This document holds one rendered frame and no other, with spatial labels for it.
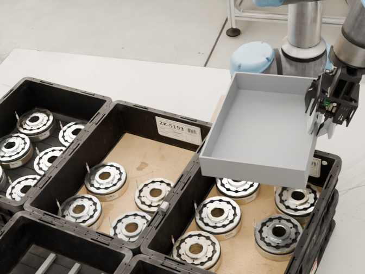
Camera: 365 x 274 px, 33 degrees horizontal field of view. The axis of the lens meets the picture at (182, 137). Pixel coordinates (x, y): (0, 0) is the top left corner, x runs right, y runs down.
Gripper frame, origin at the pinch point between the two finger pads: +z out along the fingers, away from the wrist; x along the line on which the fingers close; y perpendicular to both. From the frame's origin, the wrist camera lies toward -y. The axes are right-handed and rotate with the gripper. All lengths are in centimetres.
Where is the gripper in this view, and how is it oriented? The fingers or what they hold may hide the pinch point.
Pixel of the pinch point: (316, 128)
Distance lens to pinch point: 123.7
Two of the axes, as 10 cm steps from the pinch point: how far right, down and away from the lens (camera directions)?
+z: -1.7, 6.7, 7.2
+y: -2.5, 6.8, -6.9
